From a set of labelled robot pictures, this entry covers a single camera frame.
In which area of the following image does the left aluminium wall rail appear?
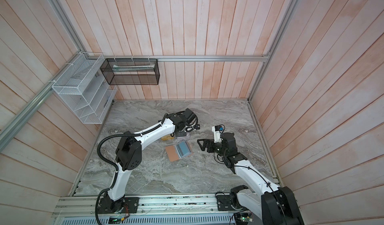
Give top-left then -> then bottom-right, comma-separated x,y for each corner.
1,51 -> 82,151

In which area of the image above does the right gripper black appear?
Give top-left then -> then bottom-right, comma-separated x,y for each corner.
198,138 -> 228,157

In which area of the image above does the white wire mesh shelf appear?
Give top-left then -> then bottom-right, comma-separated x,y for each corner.
52,52 -> 117,124

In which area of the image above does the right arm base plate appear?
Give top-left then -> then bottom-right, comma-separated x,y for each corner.
216,193 -> 258,212

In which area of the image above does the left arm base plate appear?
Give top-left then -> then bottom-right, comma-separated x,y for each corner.
97,196 -> 140,214

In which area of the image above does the yellow VIP card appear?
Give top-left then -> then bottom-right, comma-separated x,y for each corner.
161,135 -> 174,141

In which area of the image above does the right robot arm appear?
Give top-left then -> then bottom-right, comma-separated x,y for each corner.
197,131 -> 304,225

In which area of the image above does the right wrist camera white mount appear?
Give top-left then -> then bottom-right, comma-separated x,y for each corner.
212,124 -> 225,143

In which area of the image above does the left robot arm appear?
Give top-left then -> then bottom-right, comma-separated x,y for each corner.
107,108 -> 200,202

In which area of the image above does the black corrugated cable hose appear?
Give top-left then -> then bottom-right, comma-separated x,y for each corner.
94,113 -> 169,225

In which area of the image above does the black mesh basket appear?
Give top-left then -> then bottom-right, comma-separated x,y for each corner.
101,58 -> 160,85

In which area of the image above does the aluminium front rail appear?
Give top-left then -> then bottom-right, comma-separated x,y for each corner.
50,191 -> 301,218

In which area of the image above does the horizontal aluminium wall rail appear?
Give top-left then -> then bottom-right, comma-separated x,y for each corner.
101,54 -> 269,62

